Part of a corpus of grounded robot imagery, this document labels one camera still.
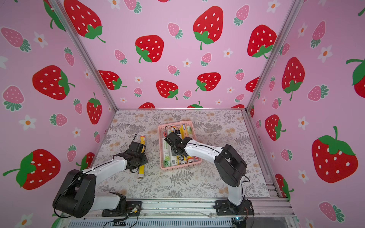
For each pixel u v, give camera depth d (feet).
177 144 2.17
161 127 3.32
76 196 1.38
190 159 2.81
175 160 2.88
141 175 2.75
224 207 2.40
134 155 2.26
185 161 2.76
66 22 2.39
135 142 2.40
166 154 2.97
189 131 3.35
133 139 3.40
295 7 2.27
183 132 3.19
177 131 2.66
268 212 2.40
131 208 2.41
